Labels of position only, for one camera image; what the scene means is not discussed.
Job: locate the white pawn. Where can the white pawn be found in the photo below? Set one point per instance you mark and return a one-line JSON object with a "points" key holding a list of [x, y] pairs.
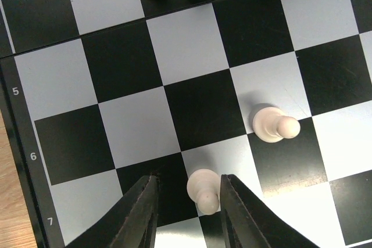
{"points": [[272, 125], [203, 188]]}

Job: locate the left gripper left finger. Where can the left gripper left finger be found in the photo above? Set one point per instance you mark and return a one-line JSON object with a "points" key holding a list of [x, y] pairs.
{"points": [[131, 222]]}

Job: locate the black and silver chessboard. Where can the black and silver chessboard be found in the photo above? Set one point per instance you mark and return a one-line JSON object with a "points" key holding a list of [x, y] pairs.
{"points": [[98, 93]]}

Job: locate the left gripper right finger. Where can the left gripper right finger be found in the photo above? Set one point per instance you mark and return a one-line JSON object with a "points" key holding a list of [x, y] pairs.
{"points": [[248, 222]]}

